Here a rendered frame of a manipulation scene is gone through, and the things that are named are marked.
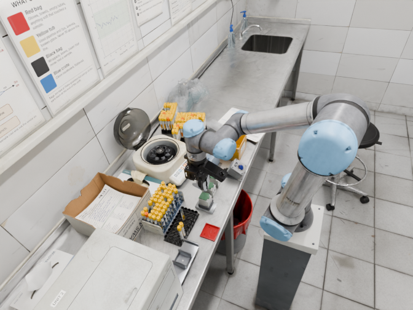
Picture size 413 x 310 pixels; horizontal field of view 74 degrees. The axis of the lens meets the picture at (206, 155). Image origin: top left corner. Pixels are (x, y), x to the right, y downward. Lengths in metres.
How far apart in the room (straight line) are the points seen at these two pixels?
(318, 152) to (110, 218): 0.93
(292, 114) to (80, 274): 0.76
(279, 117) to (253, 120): 0.10
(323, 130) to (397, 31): 2.69
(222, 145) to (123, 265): 0.47
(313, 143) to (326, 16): 2.63
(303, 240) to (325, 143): 0.62
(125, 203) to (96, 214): 0.13
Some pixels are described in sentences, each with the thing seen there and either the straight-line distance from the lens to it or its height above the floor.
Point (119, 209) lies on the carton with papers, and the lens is 1.31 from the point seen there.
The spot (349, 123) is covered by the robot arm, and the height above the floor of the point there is 1.54.
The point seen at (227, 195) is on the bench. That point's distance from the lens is 1.33.
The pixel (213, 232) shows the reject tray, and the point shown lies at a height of 0.88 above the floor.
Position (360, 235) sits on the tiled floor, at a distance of 2.41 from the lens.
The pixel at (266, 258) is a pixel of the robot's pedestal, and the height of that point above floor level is 0.67.
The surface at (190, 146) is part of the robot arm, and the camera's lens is 0.97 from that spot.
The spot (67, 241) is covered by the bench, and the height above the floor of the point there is 0.87.
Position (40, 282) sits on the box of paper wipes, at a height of 0.94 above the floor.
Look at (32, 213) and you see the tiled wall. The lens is 1.30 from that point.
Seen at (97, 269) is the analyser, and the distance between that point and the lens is 0.91.
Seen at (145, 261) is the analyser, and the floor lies 1.17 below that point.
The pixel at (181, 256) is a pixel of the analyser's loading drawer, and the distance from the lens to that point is 1.14.
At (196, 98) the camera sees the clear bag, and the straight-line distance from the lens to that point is 1.91.
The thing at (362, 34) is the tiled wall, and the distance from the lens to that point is 3.27.
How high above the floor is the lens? 1.93
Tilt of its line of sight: 44 degrees down
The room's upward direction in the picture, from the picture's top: 6 degrees counter-clockwise
